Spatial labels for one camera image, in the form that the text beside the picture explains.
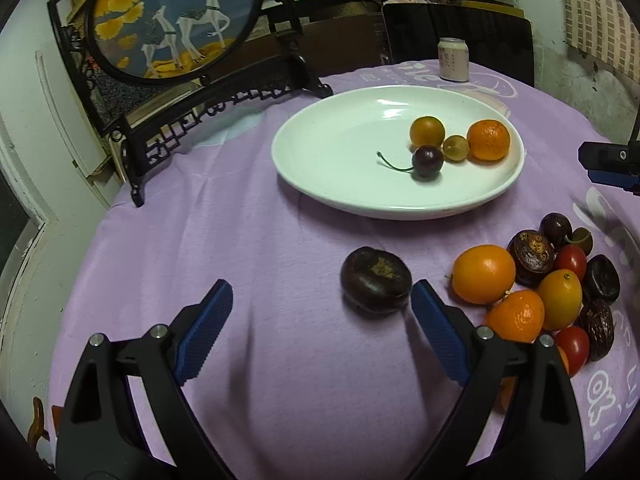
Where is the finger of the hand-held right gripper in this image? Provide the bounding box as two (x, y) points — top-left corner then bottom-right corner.
(578, 142), (640, 172)
(587, 169), (640, 196)

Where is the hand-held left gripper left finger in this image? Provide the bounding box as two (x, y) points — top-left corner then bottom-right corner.
(54, 279), (236, 480)

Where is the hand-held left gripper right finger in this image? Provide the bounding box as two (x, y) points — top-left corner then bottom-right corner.
(407, 280), (586, 480)

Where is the greenish grape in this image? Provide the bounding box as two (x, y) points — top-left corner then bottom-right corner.
(570, 227), (594, 256)

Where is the large smooth orange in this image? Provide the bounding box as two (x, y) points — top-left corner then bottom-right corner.
(451, 244), (517, 306)

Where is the mandarin orange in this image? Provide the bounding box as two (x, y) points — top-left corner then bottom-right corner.
(466, 119), (511, 162)
(484, 290), (546, 343)
(496, 375), (517, 412)

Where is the smooth dark passion fruit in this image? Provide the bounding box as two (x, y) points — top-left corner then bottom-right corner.
(340, 246), (414, 317)

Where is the yellow orange kumquat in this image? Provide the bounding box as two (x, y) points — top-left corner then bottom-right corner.
(537, 269), (583, 332)

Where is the red cherry tomato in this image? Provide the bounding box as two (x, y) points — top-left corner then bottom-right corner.
(554, 245), (588, 283)
(554, 326), (591, 378)

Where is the white oval plate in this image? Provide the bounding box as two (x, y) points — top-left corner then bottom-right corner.
(271, 86), (526, 221)

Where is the purple printed tablecloth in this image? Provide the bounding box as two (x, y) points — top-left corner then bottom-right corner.
(47, 60), (640, 480)

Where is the beige grid patterned cloth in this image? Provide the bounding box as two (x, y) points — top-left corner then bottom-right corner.
(557, 0), (640, 76)

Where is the yellowish grape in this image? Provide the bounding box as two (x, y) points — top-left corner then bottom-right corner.
(442, 135), (470, 163)

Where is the black chair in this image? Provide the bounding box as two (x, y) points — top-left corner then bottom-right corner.
(382, 4), (535, 86)

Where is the dark cherry with stem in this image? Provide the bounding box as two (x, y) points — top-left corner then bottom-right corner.
(376, 145), (445, 180)

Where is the pale drink can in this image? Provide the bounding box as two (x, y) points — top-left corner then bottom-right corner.
(437, 37), (470, 82)

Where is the brownish orange round fruit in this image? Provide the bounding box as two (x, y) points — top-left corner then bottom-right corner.
(409, 116), (446, 150)

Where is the orange brown object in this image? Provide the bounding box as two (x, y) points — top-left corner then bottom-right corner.
(27, 397), (58, 456)

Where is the white glazed door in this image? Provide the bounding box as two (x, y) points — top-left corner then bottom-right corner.
(0, 47), (118, 281)

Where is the round deer screen black stand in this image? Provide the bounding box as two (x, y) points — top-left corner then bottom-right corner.
(46, 0), (333, 208)

